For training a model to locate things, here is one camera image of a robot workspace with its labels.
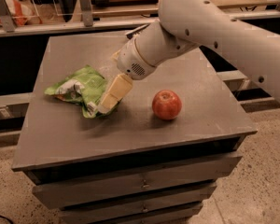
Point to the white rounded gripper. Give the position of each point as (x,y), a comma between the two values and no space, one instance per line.
(130,62)

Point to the green rice chip bag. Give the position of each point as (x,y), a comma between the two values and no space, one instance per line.
(85,87)

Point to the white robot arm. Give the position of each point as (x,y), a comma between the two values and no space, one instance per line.
(184,25)

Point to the dark blue chip bag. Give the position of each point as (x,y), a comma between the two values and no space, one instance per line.
(136,31)

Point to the orange white bag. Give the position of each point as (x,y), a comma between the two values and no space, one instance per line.
(20,13)

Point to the red apple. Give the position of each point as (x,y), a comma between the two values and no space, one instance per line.
(166,105)

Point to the grey drawer cabinet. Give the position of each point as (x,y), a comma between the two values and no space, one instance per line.
(129,167)

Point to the grey metal railing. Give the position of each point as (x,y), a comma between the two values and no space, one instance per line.
(86,17)

